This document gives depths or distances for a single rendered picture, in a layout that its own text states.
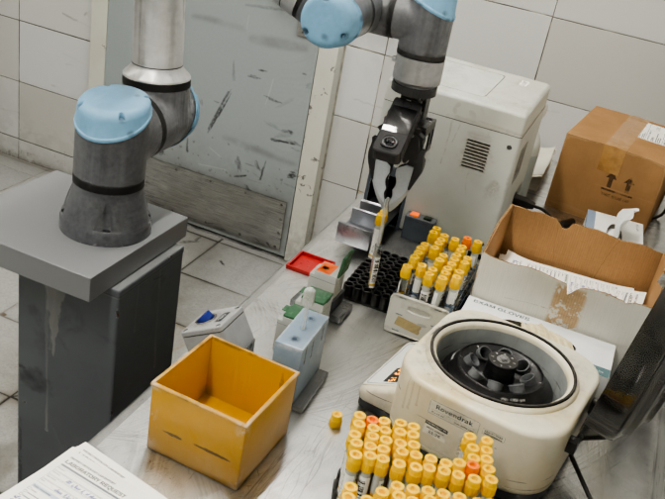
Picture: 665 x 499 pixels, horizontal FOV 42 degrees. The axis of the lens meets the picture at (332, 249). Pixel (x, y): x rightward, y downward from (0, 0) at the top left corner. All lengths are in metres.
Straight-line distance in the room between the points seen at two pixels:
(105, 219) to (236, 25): 1.87
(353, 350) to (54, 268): 0.48
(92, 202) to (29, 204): 0.17
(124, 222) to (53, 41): 2.39
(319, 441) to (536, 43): 2.01
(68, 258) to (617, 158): 1.19
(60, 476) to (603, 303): 0.83
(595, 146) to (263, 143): 1.59
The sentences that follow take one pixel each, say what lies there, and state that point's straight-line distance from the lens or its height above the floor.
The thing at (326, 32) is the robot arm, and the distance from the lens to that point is 1.19.
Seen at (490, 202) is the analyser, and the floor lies 0.99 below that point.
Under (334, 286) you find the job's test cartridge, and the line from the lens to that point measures 1.38.
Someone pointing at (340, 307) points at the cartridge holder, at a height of 0.89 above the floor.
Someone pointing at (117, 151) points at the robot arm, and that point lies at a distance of 1.39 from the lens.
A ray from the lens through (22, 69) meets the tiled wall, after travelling 3.91.
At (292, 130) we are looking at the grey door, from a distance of 3.20.
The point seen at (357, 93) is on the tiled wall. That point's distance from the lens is 3.13.
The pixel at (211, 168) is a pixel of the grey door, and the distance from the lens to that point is 3.42.
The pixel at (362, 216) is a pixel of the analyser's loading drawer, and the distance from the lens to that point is 1.63.
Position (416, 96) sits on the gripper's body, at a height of 1.24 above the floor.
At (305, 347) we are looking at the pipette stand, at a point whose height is 0.97.
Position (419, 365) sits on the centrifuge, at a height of 0.99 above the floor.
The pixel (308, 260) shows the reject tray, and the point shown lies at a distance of 1.56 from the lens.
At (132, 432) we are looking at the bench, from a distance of 1.13.
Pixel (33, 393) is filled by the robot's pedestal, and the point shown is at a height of 0.60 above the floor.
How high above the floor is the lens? 1.61
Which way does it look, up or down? 27 degrees down
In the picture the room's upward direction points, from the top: 11 degrees clockwise
